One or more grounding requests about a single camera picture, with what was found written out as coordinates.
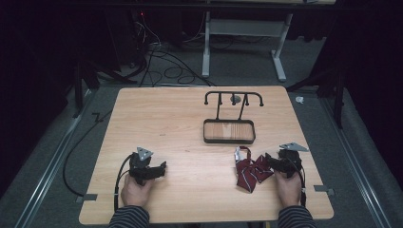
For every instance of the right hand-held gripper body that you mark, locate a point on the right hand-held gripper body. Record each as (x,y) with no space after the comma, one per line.
(290,160)

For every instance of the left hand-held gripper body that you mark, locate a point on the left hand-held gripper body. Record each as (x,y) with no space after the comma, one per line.
(139,164)

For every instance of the dark red striped bow tie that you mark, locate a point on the dark red striped bow tie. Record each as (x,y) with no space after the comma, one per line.
(252,172)

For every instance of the person's right hand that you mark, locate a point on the person's right hand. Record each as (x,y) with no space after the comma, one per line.
(287,190)

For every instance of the person's left hand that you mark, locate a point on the person's left hand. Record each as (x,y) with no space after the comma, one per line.
(135,193)

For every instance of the grey tape strip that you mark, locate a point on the grey tape strip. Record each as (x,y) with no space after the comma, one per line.
(323,189)
(87,198)

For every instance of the black rack with wooden tray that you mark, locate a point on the black rack with wooden tray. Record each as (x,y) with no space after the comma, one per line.
(228,131)

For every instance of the crumpled white paper scrap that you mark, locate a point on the crumpled white paper scrap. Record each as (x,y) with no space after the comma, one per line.
(299,100)

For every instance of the black tripod stand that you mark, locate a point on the black tripod stand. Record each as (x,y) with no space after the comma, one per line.
(79,85)
(339,95)

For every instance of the metal floor rail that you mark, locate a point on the metal floor rail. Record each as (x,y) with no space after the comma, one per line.
(351,158)
(53,164)

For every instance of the white metal desk frame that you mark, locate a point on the white metal desk frame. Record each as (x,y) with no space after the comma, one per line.
(244,28)

